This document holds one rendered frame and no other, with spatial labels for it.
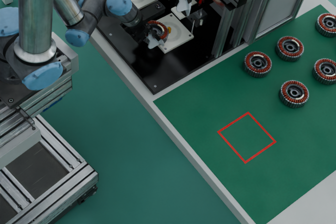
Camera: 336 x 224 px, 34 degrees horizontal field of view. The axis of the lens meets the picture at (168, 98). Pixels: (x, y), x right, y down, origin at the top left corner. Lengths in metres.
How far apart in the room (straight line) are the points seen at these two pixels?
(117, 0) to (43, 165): 0.98
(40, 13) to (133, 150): 1.53
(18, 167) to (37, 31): 1.21
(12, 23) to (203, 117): 0.82
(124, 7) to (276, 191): 0.83
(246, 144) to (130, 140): 0.94
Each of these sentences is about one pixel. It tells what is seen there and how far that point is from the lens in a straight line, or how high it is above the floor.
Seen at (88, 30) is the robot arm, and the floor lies 1.07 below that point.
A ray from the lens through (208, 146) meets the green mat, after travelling 2.03.
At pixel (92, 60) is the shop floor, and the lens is 3.13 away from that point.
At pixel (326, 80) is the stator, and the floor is 0.78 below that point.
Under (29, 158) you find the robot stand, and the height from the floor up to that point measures 0.21.
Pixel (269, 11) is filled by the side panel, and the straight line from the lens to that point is 2.27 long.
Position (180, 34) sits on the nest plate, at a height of 0.78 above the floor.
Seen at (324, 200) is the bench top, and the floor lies 0.75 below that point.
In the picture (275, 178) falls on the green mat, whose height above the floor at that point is 0.75.
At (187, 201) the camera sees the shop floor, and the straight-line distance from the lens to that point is 2.74.
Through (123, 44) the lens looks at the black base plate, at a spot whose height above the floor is 0.77.
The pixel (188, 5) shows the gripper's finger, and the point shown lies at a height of 1.20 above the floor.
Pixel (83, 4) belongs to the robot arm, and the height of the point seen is 1.06.
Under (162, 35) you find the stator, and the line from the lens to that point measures 2.16.
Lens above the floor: 2.50
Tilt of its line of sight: 56 degrees down
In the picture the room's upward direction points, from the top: 11 degrees clockwise
